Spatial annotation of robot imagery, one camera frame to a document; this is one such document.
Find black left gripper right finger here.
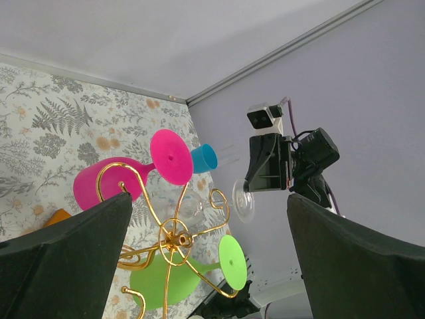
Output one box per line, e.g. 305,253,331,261
287,194,424,318

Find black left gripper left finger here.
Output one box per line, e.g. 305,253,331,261
1,193,132,318

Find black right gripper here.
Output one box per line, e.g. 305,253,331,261
244,133,294,192

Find blue wine glass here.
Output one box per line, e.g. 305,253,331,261
191,144,218,173

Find clear wine glass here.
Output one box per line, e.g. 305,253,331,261
216,144,240,167
151,179,255,226

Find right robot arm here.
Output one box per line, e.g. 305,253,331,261
243,128,340,212

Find green wine glass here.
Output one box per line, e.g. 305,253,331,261
129,235,248,310

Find pink wine glass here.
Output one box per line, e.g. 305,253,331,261
73,129,193,211

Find floral table mat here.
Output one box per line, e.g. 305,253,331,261
0,62,233,319

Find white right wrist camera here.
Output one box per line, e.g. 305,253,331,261
247,103,284,136

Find gold wire glass rack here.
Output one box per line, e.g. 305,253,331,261
96,162,239,318

